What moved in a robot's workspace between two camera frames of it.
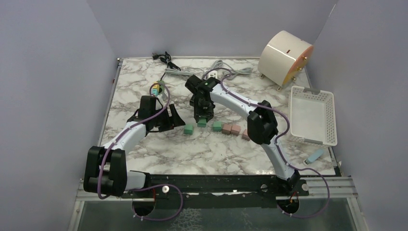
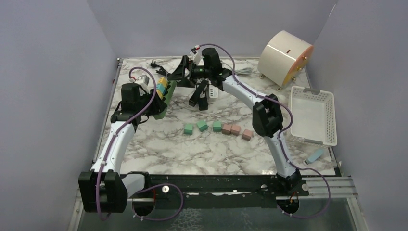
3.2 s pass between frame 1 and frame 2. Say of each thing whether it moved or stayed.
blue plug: moved
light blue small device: stayed
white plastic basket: stayed
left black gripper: moved
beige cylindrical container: stayed
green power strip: moved
